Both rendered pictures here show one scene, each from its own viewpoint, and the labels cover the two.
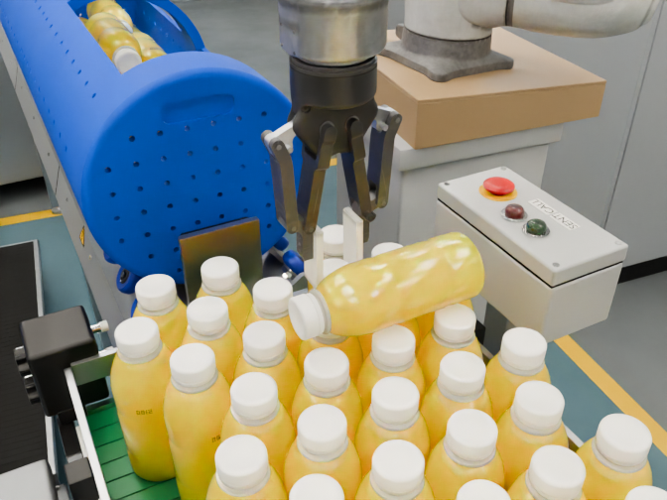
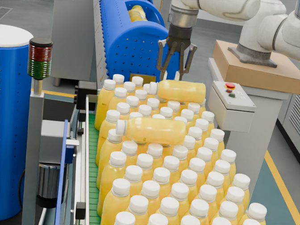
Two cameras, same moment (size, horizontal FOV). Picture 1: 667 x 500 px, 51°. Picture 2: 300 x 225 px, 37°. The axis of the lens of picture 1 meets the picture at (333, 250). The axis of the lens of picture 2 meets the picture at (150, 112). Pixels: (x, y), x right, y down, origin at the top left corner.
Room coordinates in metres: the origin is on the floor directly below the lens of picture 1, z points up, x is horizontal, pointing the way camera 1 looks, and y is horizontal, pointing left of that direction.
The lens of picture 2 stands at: (-0.84, -0.35, 1.66)
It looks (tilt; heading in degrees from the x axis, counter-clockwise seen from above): 25 degrees down; 16
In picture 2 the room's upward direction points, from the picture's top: 11 degrees clockwise
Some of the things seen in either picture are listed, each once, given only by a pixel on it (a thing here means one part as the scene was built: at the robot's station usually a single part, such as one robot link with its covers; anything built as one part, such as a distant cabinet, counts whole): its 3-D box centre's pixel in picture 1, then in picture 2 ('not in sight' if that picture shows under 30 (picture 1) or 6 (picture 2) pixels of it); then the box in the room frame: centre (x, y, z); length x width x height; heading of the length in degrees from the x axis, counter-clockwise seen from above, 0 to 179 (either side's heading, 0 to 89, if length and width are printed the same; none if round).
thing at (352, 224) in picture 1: (352, 243); (176, 82); (0.59, -0.02, 1.10); 0.03 x 0.01 x 0.07; 28
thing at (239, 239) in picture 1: (221, 266); (140, 89); (0.70, 0.14, 0.99); 0.10 x 0.02 x 0.12; 118
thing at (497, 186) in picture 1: (498, 187); (230, 85); (0.70, -0.19, 1.11); 0.04 x 0.04 x 0.01
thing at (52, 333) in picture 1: (69, 363); (87, 97); (0.57, 0.30, 0.95); 0.10 x 0.07 x 0.10; 118
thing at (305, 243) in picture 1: (296, 236); (160, 72); (0.56, 0.04, 1.13); 0.03 x 0.01 x 0.05; 118
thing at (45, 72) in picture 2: not in sight; (39, 66); (0.20, 0.28, 1.18); 0.06 x 0.06 x 0.05
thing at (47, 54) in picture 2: not in sight; (40, 50); (0.20, 0.28, 1.23); 0.06 x 0.06 x 0.04
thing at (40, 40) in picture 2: not in sight; (39, 68); (0.20, 0.28, 1.18); 0.06 x 0.06 x 0.16
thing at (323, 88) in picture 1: (333, 102); (178, 38); (0.58, 0.00, 1.26); 0.08 x 0.07 x 0.09; 118
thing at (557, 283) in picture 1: (520, 248); (230, 105); (0.66, -0.21, 1.05); 0.20 x 0.10 x 0.10; 28
